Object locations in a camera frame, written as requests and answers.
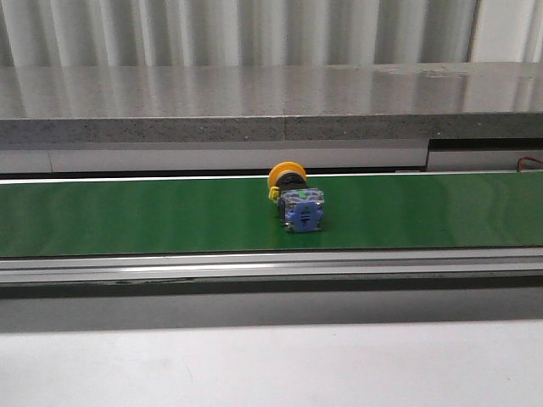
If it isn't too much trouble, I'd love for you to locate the aluminium conveyor front rail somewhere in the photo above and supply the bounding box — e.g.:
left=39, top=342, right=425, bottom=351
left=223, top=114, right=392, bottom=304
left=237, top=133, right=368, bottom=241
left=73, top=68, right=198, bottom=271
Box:
left=1, top=248, right=542, bottom=287

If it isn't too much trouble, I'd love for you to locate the green conveyor belt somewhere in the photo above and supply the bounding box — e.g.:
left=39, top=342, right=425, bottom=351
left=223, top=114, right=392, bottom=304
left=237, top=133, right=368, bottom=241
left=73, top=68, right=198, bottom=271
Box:
left=1, top=171, right=542, bottom=258

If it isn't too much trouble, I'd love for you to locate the red wire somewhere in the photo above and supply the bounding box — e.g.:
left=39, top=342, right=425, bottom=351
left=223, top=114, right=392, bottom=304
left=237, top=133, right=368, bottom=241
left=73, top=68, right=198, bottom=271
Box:
left=515, top=156, right=543, bottom=173

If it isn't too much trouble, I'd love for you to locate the white panel under countertop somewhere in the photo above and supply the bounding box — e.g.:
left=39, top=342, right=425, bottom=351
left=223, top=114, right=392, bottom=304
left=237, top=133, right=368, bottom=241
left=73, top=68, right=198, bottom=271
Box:
left=1, top=138, right=542, bottom=174

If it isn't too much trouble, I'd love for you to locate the yellow push button switch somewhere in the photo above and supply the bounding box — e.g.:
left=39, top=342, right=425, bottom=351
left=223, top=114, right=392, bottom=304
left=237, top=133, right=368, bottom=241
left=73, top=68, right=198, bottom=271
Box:
left=267, top=161, right=324, bottom=232

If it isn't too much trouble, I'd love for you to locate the white pleated curtain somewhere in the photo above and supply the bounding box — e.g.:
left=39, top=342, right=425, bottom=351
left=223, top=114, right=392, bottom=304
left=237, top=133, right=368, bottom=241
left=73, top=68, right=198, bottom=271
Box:
left=1, top=1, right=542, bottom=67

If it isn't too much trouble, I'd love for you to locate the grey stone countertop slab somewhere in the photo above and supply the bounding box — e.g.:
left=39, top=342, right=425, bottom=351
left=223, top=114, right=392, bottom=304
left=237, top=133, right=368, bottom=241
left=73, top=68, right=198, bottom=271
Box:
left=1, top=63, right=542, bottom=145

